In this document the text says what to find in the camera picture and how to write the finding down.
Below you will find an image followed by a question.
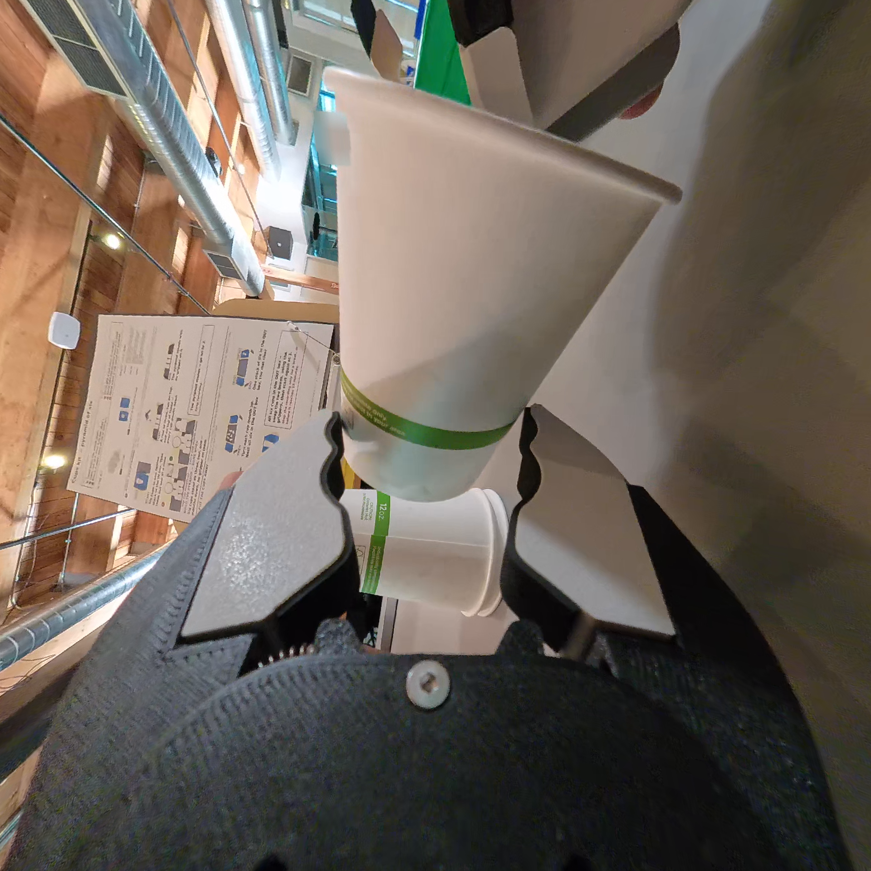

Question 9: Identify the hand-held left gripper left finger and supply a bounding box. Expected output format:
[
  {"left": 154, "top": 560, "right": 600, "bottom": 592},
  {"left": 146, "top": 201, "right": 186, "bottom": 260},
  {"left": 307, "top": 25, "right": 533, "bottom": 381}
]
[{"left": 177, "top": 410, "right": 362, "bottom": 651}]

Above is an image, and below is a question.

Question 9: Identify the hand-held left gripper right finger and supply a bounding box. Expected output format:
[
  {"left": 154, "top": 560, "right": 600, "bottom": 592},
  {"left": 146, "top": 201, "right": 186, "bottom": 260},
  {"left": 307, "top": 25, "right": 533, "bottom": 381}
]
[{"left": 500, "top": 403, "right": 677, "bottom": 660}]

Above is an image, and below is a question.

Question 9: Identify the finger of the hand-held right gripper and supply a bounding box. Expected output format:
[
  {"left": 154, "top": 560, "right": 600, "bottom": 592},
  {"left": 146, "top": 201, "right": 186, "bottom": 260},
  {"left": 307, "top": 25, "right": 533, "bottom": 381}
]
[{"left": 451, "top": 0, "right": 683, "bottom": 145}]

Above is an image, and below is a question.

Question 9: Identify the green plastic bin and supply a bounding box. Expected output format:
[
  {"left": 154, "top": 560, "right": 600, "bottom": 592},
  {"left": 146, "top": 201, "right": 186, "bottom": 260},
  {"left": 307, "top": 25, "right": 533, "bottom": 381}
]
[{"left": 414, "top": 0, "right": 472, "bottom": 106}]

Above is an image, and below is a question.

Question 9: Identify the grey desk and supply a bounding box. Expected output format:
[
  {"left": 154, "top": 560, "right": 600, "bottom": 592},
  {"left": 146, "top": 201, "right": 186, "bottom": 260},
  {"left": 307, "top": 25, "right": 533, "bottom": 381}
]
[{"left": 391, "top": 0, "right": 871, "bottom": 871}]

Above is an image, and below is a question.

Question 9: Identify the person's right hand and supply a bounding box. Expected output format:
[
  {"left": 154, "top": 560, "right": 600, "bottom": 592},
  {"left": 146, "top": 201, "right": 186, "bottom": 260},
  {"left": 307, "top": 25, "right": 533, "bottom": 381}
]
[{"left": 621, "top": 83, "right": 665, "bottom": 123}]

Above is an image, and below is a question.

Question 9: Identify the printed instruction sheet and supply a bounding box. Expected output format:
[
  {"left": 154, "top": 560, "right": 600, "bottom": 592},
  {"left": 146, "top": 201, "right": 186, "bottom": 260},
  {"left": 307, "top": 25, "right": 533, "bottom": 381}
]
[{"left": 70, "top": 314, "right": 338, "bottom": 525}]

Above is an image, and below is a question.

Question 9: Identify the silver ventilation duct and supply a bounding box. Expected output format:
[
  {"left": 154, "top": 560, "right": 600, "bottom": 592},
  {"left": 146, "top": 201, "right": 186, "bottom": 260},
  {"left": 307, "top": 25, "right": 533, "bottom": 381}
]
[
  {"left": 20, "top": 0, "right": 269, "bottom": 298},
  {"left": 204, "top": 0, "right": 300, "bottom": 147}
]

